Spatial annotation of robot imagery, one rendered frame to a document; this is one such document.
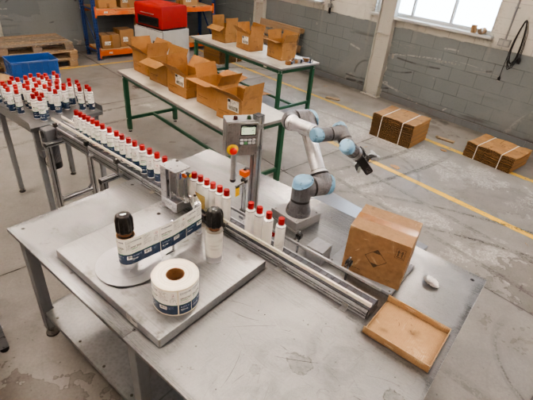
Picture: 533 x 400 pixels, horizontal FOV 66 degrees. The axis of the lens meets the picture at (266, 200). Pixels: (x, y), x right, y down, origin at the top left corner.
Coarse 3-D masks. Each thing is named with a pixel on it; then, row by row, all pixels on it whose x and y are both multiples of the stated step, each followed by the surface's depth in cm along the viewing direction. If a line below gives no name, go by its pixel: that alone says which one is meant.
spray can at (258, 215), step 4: (260, 208) 212; (256, 212) 214; (260, 212) 213; (256, 216) 214; (260, 216) 213; (256, 220) 215; (260, 220) 214; (256, 224) 216; (260, 224) 216; (256, 228) 217; (260, 228) 217; (256, 232) 219; (260, 232) 219; (256, 236) 220; (260, 236) 221
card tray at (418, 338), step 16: (384, 304) 196; (400, 304) 194; (384, 320) 188; (400, 320) 188; (416, 320) 189; (432, 320) 186; (368, 336) 180; (384, 336) 180; (400, 336) 181; (416, 336) 181; (432, 336) 182; (400, 352) 172; (416, 352) 174; (432, 352) 174
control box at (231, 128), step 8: (224, 120) 208; (232, 120) 206; (240, 120) 207; (256, 120) 209; (224, 128) 209; (232, 128) 206; (256, 128) 209; (224, 136) 211; (232, 136) 208; (240, 136) 209; (248, 136) 211; (256, 136) 212; (224, 144) 213; (232, 144) 211; (256, 144) 215; (224, 152) 215; (240, 152) 215; (248, 152) 216
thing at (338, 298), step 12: (144, 180) 266; (156, 192) 262; (204, 216) 239; (240, 240) 225; (264, 252) 216; (276, 264) 213; (288, 264) 208; (300, 276) 205; (336, 276) 203; (324, 288) 197; (336, 300) 195; (348, 300) 190; (360, 312) 188
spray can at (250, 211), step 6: (252, 204) 215; (246, 210) 217; (252, 210) 216; (246, 216) 219; (252, 216) 218; (246, 222) 221; (252, 222) 220; (246, 228) 222; (252, 228) 222; (252, 234) 225
